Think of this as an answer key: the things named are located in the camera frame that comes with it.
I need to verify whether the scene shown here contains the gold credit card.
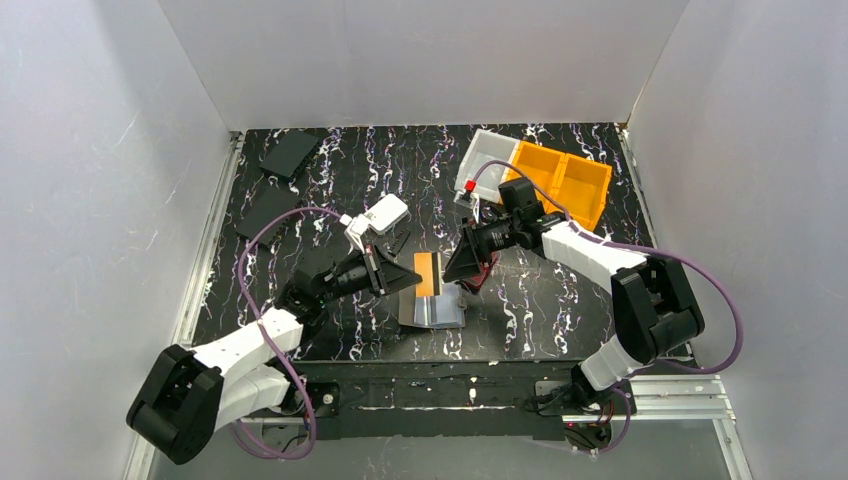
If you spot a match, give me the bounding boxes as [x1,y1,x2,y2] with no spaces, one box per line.
[413,251,443,298]

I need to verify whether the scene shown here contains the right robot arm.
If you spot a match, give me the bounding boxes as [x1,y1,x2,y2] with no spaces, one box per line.
[443,178,705,400]

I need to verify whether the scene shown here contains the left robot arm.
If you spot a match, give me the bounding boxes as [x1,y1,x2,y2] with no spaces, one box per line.
[126,245,422,465]

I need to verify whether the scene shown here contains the red card holder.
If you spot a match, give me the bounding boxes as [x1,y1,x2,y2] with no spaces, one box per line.
[459,252,500,295]

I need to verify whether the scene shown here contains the black comb piece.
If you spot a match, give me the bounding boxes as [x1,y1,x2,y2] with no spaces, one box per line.
[386,229,410,257]

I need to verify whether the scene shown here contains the white box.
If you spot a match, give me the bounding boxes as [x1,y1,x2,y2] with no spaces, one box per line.
[365,194,409,235]

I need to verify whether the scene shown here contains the white plastic bin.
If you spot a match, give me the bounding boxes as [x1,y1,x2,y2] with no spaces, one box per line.
[454,129,521,203]

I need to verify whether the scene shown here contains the orange plastic bin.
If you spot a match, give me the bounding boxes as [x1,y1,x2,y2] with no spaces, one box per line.
[555,154,612,231]
[511,141,567,198]

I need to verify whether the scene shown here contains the black ridged block near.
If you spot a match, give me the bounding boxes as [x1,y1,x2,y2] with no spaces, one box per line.
[236,187,303,240]

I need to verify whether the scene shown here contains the black ridged block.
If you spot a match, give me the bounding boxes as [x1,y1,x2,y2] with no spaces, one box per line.
[260,131,319,181]
[236,187,303,240]

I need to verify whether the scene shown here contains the black base bar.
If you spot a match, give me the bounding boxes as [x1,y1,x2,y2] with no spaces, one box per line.
[241,357,654,442]

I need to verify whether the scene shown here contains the black ridged block far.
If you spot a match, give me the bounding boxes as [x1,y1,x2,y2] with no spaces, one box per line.
[260,131,319,181]

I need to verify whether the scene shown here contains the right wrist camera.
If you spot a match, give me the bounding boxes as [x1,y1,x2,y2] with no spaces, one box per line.
[454,179,481,214]

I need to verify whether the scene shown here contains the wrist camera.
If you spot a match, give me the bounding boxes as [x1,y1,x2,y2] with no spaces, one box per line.
[340,213,383,253]
[454,179,481,214]

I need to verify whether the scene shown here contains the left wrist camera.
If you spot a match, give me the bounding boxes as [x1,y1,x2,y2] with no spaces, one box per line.
[340,213,383,253]

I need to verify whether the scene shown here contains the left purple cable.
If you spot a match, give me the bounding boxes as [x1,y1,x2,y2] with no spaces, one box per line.
[228,206,352,462]

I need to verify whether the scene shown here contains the purple cable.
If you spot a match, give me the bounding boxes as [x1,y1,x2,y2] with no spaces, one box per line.
[228,206,352,462]
[466,158,745,455]

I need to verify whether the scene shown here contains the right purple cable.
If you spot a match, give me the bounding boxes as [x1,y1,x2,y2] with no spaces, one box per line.
[466,158,745,455]

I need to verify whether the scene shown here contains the aluminium frame rail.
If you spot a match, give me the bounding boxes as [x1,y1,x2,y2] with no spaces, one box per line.
[123,131,245,479]

